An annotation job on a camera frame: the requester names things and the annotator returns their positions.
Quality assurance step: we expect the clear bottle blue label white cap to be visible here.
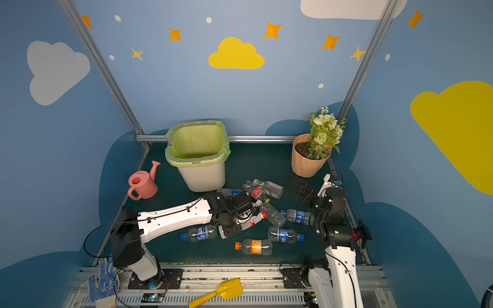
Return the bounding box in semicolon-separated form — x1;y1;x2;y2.
218;188;243;198

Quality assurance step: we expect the white bottle red cap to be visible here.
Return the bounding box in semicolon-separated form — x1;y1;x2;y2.
240;211;267;231

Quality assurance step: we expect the clear bottle white cap green label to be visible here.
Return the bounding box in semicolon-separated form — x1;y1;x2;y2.
253;179;284;200

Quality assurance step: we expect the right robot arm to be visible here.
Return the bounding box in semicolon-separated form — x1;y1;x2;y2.
296;183;363;307

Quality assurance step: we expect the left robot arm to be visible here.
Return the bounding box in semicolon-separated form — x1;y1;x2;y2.
110;191;259;281

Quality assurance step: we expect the white plastic waste bin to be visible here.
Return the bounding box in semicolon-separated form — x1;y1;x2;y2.
168;124;227;193

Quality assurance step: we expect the green bin liner bag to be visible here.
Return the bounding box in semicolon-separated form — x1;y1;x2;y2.
165;120;231;168

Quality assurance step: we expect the clear bottle red label yellow cap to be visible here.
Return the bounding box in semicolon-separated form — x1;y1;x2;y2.
243;180;270;203

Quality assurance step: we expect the terracotta ribbed flower pot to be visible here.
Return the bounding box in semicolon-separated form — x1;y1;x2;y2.
291;133;332;178

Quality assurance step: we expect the pepsi bottle blue cap left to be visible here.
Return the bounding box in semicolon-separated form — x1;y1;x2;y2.
180;224;218;243

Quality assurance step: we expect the pepsi bottle blue cap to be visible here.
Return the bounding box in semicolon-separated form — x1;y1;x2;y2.
180;224;218;243
268;227;304;244

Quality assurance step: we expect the clear bottle orange label lower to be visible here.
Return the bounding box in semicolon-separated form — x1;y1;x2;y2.
234;239;273;255

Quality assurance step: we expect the clear bottle white cap ribbed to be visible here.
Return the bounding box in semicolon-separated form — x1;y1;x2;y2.
259;203;286;228

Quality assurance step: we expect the pepsi bottle blue cap right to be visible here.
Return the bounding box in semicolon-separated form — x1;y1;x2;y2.
268;227;304;244

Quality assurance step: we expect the red emergency stop button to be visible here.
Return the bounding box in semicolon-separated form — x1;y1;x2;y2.
353;219;372;249

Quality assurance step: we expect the yellow toy shovel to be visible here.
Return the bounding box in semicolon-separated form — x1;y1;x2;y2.
188;278;243;308

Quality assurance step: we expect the white artificial flower plant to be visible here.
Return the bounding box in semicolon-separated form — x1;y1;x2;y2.
306;107;347;160

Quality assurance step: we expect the pink watering can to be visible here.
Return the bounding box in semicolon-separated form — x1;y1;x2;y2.
127;160;160;201

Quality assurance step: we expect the right controller board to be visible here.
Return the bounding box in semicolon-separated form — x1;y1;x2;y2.
303;292;318;308

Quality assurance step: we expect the controller board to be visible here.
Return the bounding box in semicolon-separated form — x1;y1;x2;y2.
141;293;166;304
303;292;318;308

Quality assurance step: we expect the left controller board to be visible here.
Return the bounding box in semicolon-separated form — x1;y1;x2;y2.
141;293;166;304

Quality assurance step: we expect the blue dotted work glove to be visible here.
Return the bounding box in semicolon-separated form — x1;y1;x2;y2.
87;257;119;307

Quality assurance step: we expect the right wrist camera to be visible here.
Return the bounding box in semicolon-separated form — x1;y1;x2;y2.
317;171;343;197

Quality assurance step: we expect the aluminium back frame rail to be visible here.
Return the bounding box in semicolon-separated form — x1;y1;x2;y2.
136;135;297;144

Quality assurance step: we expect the front aluminium rail bed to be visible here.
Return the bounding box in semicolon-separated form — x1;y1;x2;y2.
62;263;397;307

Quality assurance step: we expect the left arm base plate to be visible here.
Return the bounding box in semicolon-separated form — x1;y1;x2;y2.
128;268;184;290

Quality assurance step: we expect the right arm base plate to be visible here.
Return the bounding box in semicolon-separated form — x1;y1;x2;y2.
281;268;311;289

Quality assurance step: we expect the right aluminium frame post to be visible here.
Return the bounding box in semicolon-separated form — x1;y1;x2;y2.
336;0;399;120

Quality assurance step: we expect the aluminium frame post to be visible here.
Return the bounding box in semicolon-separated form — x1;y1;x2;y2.
58;0;145;137
336;0;399;120

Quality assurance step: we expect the left aluminium frame post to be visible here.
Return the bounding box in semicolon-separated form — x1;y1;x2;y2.
58;0;145;137

